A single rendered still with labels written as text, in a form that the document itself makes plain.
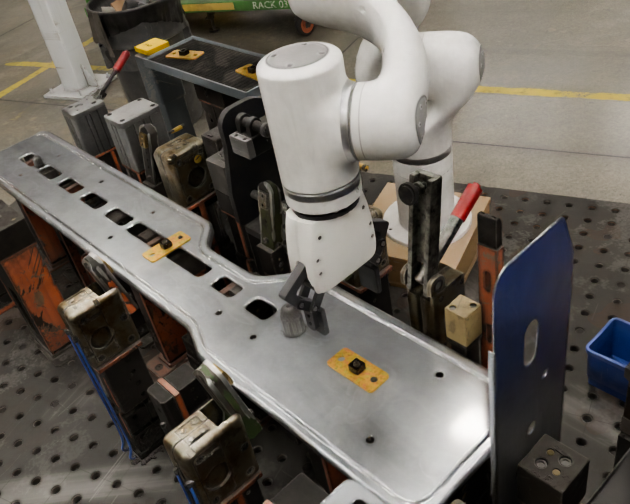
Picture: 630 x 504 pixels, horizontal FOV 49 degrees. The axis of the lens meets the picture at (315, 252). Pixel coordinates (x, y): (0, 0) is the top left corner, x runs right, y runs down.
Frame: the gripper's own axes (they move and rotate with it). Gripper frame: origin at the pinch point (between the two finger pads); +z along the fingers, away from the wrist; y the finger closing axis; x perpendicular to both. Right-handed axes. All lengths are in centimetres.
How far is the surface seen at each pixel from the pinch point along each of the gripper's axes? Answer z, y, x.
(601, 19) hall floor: 112, -350, -151
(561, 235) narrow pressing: -20.1, -2.2, 26.7
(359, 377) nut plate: 11.7, 0.9, 1.3
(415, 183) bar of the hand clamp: -9.1, -14.6, -0.2
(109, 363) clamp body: 19.0, 19.5, -37.8
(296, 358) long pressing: 12.0, 3.7, -8.2
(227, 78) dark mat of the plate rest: -4, -30, -61
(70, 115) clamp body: 6, -12, -103
